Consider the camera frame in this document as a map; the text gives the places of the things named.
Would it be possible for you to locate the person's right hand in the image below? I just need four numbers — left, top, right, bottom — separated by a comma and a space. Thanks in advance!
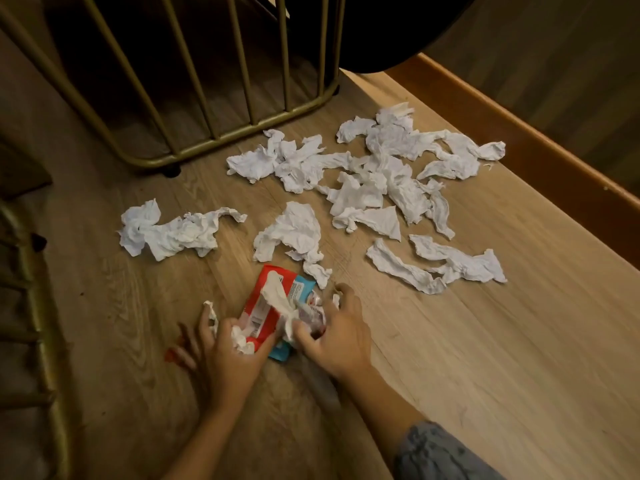
292, 283, 374, 383

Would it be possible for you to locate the person's left hand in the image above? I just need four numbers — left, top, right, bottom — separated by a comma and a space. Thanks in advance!
173, 304, 279, 413

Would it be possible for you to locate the small tissue sheet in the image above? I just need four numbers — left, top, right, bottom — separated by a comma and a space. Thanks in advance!
202, 300, 257, 356

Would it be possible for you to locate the red and blue tissue packet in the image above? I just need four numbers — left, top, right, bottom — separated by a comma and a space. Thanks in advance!
241, 264, 319, 364

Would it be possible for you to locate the long white tissue sheet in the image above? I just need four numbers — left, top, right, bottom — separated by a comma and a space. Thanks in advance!
260, 271, 327, 346

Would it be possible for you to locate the person's right forearm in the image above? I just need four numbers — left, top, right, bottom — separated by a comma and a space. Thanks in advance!
334, 366, 437, 460

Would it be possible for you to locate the person's left forearm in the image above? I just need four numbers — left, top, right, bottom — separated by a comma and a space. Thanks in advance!
161, 400, 253, 480

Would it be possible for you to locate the scatter of crumpled white tissues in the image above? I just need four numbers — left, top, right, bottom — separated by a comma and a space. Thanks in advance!
118, 102, 507, 296

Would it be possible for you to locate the grey sleeve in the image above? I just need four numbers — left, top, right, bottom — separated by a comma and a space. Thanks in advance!
394, 421, 507, 480

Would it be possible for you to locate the wooden skirting board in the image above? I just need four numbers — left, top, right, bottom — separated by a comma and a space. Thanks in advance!
385, 53, 640, 271

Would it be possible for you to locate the black round seat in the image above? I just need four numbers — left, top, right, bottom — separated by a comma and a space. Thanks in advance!
286, 0, 482, 75

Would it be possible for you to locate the gold metal chair frame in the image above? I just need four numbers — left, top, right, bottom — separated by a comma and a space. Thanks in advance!
0, 0, 347, 178
0, 197, 72, 480

